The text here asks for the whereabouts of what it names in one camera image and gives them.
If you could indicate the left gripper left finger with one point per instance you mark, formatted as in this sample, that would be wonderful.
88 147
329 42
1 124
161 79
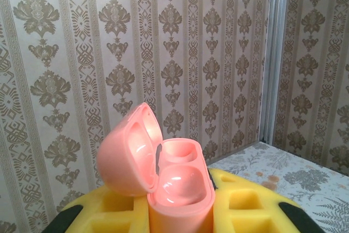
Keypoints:
109 214

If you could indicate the aluminium corner post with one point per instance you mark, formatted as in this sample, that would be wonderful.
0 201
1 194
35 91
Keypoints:
274 53

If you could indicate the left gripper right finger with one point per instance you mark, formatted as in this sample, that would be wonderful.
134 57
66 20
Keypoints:
253 211

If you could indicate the pink earbud charging case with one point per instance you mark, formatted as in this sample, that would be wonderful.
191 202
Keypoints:
120 162

